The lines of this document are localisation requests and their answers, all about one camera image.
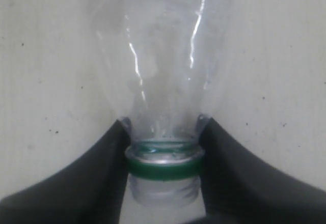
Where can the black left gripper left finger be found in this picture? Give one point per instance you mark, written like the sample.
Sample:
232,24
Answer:
89,190

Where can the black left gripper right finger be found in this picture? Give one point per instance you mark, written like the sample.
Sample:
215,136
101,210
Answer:
239,187

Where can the clear plastic bottle green label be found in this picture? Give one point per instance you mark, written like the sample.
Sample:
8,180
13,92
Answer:
163,64

